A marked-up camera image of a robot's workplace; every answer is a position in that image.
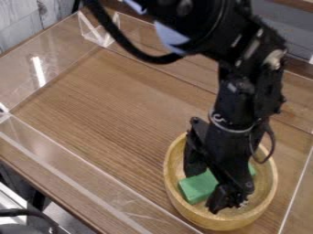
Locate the green rectangular block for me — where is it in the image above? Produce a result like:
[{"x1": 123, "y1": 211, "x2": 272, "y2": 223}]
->
[{"x1": 177, "y1": 163, "x2": 258, "y2": 206}]

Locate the brown wooden bowl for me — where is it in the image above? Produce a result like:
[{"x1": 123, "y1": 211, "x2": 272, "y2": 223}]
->
[{"x1": 163, "y1": 133, "x2": 278, "y2": 231}]

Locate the clear acrylic corner bracket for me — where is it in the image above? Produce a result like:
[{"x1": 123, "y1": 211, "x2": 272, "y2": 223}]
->
[{"x1": 77, "y1": 11, "x2": 115, "y2": 48}]

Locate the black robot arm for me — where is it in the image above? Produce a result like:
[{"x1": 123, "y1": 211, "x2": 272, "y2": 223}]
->
[{"x1": 124, "y1": 0, "x2": 286, "y2": 214}]

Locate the black cable bottom left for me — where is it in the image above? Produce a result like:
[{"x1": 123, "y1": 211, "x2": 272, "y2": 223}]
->
[{"x1": 0, "y1": 207, "x2": 60, "y2": 234}]

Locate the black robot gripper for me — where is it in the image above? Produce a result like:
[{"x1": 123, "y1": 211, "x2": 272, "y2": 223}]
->
[{"x1": 183, "y1": 117, "x2": 264, "y2": 214}]

